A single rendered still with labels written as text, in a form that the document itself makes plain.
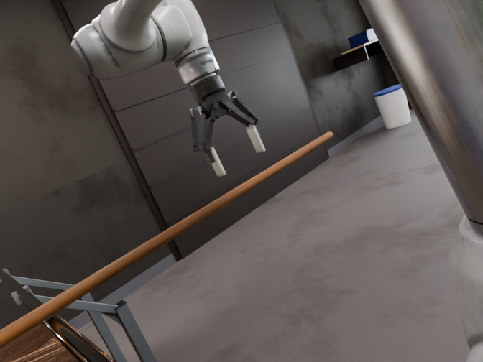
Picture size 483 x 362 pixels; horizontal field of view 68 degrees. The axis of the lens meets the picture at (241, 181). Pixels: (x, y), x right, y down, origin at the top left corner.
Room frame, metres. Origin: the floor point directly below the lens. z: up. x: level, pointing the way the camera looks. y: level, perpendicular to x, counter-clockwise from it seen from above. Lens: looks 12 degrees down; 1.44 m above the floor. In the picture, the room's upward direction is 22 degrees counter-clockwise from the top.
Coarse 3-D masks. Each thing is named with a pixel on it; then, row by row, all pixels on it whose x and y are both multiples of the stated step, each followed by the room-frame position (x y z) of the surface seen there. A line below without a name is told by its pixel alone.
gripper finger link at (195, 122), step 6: (192, 108) 0.82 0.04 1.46; (198, 114) 0.81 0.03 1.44; (192, 120) 0.82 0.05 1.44; (198, 120) 0.81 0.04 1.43; (192, 126) 0.82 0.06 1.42; (198, 126) 0.80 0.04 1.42; (192, 132) 0.82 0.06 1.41; (198, 132) 0.80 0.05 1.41; (192, 138) 0.82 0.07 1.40; (198, 138) 0.80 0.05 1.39; (198, 144) 0.79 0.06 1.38; (198, 150) 0.79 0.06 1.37
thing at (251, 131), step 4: (248, 128) 0.90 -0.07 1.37; (252, 128) 0.88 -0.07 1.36; (248, 132) 0.90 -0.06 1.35; (252, 132) 0.89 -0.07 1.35; (256, 132) 0.88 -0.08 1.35; (252, 136) 0.89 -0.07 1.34; (256, 136) 0.88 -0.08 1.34; (252, 140) 0.90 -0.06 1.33; (256, 140) 0.89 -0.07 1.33; (260, 140) 0.88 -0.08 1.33; (256, 144) 0.89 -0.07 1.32; (260, 144) 0.88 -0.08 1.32; (256, 148) 0.90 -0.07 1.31; (260, 148) 0.89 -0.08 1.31; (264, 148) 0.88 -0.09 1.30
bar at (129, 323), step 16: (0, 272) 1.35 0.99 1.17; (16, 288) 1.03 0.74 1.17; (64, 288) 1.49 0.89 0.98; (32, 304) 0.83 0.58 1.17; (80, 304) 1.08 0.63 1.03; (96, 304) 1.11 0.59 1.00; (48, 320) 0.69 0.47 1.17; (96, 320) 1.51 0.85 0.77; (128, 320) 1.14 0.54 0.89; (64, 336) 0.59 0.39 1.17; (80, 336) 0.57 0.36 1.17; (112, 336) 1.52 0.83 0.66; (128, 336) 1.14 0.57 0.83; (80, 352) 0.51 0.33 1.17; (96, 352) 0.50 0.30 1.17; (112, 352) 1.50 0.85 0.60; (144, 352) 1.13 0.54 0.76
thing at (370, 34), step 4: (364, 32) 5.87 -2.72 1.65; (368, 32) 5.89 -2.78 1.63; (372, 32) 5.97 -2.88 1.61; (356, 36) 5.99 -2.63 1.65; (360, 36) 5.95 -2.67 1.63; (364, 36) 5.89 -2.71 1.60; (368, 36) 5.87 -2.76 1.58; (372, 36) 5.95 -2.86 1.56; (376, 36) 6.01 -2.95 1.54; (352, 40) 6.07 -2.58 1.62; (356, 40) 6.01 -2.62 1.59; (360, 40) 5.97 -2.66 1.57; (364, 40) 5.91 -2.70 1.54; (368, 40) 5.86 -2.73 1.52; (352, 44) 6.09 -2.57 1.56; (356, 44) 6.03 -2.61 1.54; (360, 44) 5.98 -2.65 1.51; (352, 48) 6.11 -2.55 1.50
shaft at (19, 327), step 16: (320, 144) 1.29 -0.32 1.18; (288, 160) 1.18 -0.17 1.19; (256, 176) 1.09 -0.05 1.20; (240, 192) 1.03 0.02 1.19; (208, 208) 0.96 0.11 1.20; (176, 224) 0.90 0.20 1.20; (192, 224) 0.92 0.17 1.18; (160, 240) 0.86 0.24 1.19; (128, 256) 0.81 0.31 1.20; (144, 256) 0.83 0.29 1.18; (96, 272) 0.77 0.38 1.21; (112, 272) 0.78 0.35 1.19; (80, 288) 0.73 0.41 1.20; (48, 304) 0.70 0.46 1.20; (64, 304) 0.71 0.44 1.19; (16, 320) 0.67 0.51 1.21; (32, 320) 0.67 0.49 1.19; (0, 336) 0.64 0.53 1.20; (16, 336) 0.65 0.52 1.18
